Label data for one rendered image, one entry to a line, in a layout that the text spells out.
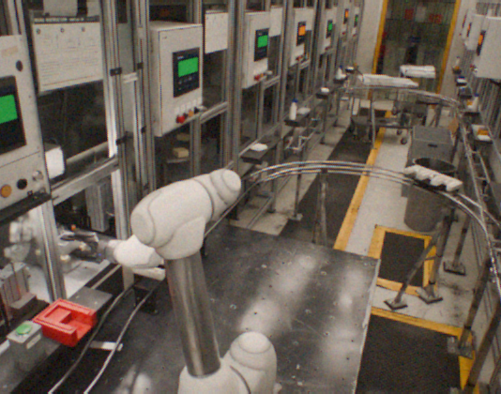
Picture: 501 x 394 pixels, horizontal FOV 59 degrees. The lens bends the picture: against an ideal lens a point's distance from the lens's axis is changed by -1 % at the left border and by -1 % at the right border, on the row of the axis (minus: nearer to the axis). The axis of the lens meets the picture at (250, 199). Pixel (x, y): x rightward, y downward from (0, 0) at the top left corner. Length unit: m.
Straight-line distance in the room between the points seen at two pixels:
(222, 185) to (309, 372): 0.89
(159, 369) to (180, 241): 0.77
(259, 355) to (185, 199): 0.59
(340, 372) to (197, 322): 0.75
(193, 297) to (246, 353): 0.32
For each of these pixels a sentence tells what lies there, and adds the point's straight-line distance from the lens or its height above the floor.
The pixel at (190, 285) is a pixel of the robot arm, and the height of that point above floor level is 1.26.
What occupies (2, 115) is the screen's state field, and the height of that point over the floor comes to 1.64.
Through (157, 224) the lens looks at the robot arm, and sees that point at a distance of 1.08.
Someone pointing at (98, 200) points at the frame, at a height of 1.08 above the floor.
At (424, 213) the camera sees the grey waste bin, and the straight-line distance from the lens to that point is 4.34.
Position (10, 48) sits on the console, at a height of 1.80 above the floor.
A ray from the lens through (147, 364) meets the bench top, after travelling 1.81.
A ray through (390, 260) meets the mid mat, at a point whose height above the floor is 0.01.
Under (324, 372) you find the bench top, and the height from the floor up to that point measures 0.68.
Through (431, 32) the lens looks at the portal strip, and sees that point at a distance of 9.51.
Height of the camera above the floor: 1.98
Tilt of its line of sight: 26 degrees down
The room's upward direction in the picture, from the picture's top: 3 degrees clockwise
